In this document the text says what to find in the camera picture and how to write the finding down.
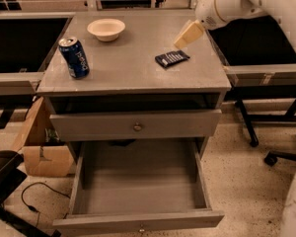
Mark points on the white paper bowl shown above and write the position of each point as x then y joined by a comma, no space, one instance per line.
106,29

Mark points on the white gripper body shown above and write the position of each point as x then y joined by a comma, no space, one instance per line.
207,10

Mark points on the blue pepsi can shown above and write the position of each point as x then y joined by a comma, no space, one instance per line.
75,57

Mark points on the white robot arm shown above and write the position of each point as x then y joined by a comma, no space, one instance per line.
284,13

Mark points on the closed grey top drawer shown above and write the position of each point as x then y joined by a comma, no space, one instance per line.
135,125

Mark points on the black office chair base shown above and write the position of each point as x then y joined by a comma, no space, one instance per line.
272,156

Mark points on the dark blue rxbar wrapper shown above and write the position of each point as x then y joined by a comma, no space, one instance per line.
171,58

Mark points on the black chair at left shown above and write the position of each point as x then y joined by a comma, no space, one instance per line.
10,178

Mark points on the open grey middle drawer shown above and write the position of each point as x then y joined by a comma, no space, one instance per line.
147,185

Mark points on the brown cardboard box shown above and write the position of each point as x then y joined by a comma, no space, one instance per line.
44,155

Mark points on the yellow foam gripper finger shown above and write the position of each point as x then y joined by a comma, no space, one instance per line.
191,31

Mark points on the black table leg frame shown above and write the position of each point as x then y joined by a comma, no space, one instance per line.
289,116

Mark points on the grey wooden drawer cabinet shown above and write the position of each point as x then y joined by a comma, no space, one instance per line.
124,76

